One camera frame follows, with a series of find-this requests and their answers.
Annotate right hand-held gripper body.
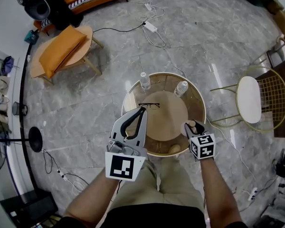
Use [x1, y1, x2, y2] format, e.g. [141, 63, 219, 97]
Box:
[188, 132, 217, 162]

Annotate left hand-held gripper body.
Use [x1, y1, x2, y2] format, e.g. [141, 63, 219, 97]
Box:
[105, 139, 148, 182]

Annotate small wooden ball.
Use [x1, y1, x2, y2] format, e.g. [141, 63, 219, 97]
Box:
[180, 120, 197, 137]
[168, 144, 181, 155]

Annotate person's left forearm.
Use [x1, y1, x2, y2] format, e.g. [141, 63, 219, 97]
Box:
[64, 167, 121, 223]

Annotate person's right forearm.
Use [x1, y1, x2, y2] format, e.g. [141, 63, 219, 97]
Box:
[199, 158, 243, 225]

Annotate round glass side table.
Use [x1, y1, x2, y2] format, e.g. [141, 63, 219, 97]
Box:
[121, 72, 207, 157]

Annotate black-rimmed eyeglasses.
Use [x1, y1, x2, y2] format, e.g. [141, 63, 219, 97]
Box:
[138, 103, 161, 109]

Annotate clear plastic water bottle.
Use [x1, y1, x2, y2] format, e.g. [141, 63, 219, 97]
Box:
[173, 80, 189, 97]
[139, 71, 152, 91]

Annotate person's khaki trousers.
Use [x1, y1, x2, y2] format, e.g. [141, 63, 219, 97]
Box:
[109, 156, 205, 209]

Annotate person's black shirt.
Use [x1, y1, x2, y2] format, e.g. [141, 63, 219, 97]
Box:
[59, 203, 247, 228]

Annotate black standing fan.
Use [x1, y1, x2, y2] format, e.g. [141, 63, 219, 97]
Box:
[0, 108, 43, 175]

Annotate oval wooden low table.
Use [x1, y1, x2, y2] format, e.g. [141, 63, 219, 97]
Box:
[29, 25, 104, 85]

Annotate orange cushion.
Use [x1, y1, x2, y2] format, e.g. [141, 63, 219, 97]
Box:
[38, 25, 87, 80]

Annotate black monitor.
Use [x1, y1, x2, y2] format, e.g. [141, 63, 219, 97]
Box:
[0, 190, 59, 228]

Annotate large white power strip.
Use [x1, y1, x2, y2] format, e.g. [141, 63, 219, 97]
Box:
[143, 21, 158, 32]

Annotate gold metal tube chair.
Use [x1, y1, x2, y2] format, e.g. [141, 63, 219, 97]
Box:
[251, 34, 285, 66]

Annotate beige bag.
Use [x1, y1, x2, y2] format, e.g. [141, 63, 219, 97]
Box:
[0, 76, 10, 96]

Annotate purple bag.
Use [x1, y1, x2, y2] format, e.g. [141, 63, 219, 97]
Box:
[1, 56, 15, 76]

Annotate small cardboard box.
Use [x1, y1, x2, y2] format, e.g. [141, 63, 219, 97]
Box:
[267, 0, 285, 15]

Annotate white coiled cable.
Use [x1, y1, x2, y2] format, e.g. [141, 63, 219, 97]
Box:
[72, 180, 89, 193]

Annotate black fan cable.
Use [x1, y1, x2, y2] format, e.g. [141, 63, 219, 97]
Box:
[42, 149, 61, 175]

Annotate black wire waste basket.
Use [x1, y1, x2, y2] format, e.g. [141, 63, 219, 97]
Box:
[12, 101, 28, 116]

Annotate black power cable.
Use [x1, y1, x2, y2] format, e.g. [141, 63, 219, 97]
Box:
[93, 21, 147, 33]

